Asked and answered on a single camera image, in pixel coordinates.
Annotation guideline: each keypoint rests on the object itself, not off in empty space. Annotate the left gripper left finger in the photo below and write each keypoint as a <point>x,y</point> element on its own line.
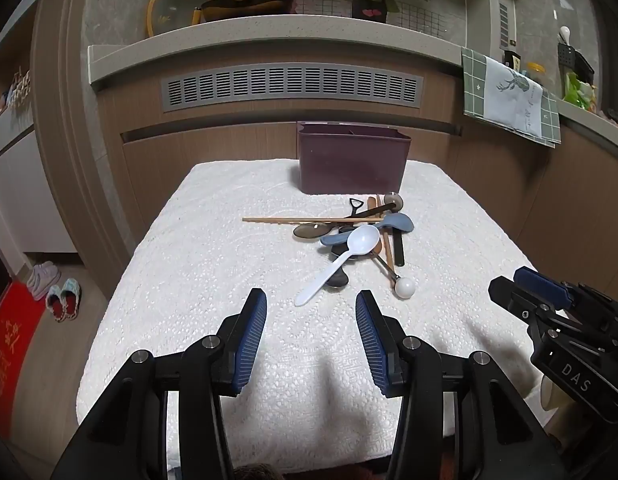
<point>240,335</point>

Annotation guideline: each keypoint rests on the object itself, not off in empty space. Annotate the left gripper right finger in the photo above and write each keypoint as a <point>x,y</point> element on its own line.
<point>380,347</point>

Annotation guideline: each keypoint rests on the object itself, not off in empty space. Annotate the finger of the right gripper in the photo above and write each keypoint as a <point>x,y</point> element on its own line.
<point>531,310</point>
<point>539,285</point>

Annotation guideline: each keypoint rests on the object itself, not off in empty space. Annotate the white ball-end spoon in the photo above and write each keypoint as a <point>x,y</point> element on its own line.
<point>404,288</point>

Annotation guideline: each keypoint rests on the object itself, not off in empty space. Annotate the blue plastic spoon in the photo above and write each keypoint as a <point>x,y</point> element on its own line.
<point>397,221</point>

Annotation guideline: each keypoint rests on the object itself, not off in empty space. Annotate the wooden chopstick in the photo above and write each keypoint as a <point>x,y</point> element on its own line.
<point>300,220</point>

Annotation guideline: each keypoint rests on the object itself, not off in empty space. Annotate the smoky spoon with black handle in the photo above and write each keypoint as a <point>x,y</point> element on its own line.
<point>310,231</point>

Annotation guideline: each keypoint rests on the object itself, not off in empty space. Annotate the black smiley-handle spoon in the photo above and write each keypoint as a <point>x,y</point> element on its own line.
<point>356,205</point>

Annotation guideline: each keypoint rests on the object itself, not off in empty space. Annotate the grey translucent spoon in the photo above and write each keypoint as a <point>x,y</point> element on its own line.
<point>394,202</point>

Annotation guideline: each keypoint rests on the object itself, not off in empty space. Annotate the gloved right hand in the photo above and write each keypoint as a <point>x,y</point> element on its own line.
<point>552,397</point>

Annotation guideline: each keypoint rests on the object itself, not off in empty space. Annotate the white lace table cloth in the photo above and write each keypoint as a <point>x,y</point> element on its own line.
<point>311,402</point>

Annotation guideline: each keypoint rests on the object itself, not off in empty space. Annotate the grey slippers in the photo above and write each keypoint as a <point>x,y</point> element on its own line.
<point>63,301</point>

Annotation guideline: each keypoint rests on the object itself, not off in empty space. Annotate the purple plastic utensil holder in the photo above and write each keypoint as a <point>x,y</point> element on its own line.
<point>350,158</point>

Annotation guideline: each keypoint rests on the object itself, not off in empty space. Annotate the green white tea towel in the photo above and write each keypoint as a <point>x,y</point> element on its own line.
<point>499,96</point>

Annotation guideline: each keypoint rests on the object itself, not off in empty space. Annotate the white sneakers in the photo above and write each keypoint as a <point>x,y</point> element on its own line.
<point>43,276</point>

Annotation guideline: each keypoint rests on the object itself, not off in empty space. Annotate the red floor mat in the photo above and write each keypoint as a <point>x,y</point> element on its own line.
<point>19,317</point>

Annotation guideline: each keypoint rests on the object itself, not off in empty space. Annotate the grey ventilation grille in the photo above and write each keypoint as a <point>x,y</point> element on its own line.
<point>291,80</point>

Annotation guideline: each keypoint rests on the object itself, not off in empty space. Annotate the yellow-rimmed glass lid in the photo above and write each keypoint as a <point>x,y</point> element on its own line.
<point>167,15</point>

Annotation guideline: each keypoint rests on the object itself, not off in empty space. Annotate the black pan yellow handle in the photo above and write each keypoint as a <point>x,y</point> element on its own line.
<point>216,10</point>

